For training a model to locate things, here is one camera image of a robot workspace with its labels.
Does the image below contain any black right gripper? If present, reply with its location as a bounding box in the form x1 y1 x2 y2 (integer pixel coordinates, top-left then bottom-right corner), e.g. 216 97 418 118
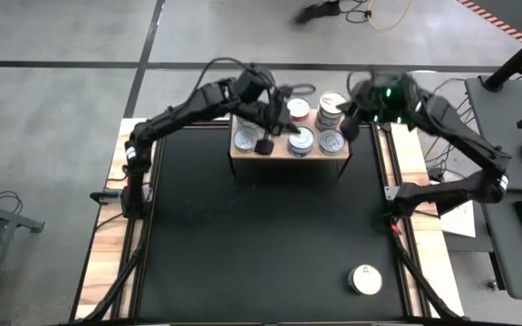
335 71 423 142

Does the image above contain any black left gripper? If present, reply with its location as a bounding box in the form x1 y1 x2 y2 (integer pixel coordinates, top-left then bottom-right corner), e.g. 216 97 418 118
233 65 302 156

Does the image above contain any dark blue fish can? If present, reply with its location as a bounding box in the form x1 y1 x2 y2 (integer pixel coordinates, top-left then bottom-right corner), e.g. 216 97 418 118
287 126 315 150

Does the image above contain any teal label fish can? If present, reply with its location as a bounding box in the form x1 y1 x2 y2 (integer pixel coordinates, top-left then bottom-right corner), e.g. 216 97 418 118
232 127 260 154
318 129 347 156

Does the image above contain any red label tuna can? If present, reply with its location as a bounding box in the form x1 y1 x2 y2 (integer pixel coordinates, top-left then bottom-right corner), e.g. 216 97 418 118
286 97 312 122

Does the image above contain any person's shoe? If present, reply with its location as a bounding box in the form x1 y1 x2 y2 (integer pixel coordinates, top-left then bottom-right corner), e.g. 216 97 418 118
293 0 343 24

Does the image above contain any black diagonal support pole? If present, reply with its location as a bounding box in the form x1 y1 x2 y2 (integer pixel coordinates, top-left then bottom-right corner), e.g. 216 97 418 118
437 197 482 217

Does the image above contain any white paper sheet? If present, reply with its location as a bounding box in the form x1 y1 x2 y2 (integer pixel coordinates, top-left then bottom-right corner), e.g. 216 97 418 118
440 198 478 239

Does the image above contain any grey desk with monitor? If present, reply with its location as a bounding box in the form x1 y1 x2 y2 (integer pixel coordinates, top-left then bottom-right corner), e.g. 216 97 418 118
464 76 522 192

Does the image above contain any black orange striped floor ramp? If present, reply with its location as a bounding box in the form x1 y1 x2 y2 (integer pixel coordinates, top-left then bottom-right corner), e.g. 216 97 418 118
458 0 522 44

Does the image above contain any grey metal stand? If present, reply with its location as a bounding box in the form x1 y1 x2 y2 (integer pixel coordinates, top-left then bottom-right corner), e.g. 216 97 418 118
0 180 47 326

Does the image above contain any wooden shelf with black frame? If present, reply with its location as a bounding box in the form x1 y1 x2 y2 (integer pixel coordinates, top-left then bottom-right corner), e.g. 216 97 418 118
227 102 352 178

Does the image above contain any yellow floor cable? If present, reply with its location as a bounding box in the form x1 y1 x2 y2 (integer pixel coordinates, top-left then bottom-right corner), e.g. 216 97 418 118
368 0 414 32

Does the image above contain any black floor cable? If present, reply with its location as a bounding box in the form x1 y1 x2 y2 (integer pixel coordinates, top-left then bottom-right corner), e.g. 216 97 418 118
340 0 373 24

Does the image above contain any black camera stand pole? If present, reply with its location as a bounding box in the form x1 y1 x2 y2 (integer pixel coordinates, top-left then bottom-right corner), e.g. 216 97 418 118
482 22 522 94

